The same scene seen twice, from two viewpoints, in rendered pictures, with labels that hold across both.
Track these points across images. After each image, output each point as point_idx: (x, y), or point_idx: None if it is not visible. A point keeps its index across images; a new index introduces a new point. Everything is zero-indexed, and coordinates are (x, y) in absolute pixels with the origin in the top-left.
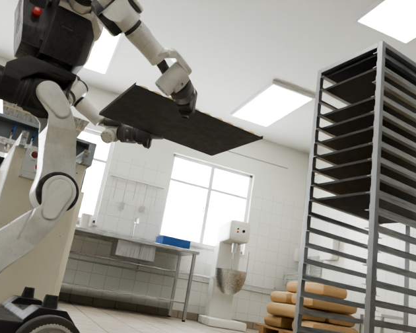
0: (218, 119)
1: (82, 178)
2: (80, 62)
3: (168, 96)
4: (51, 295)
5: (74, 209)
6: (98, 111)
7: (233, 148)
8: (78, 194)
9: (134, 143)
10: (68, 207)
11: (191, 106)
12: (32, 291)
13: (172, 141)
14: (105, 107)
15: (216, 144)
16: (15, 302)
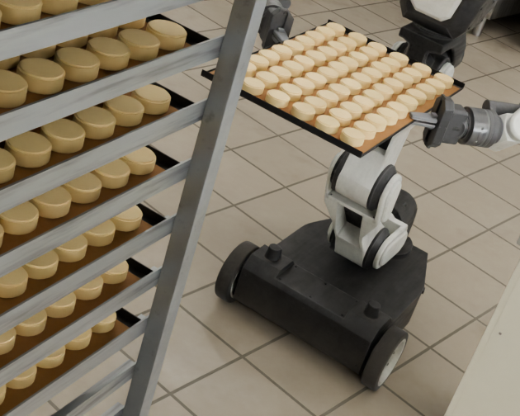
0: (255, 52)
1: None
2: (403, 8)
3: (312, 30)
4: (271, 243)
5: (508, 283)
6: None
7: (282, 116)
8: (519, 259)
9: (460, 144)
10: (327, 182)
11: (262, 36)
12: (367, 306)
13: (404, 128)
14: (437, 71)
15: None
16: (356, 300)
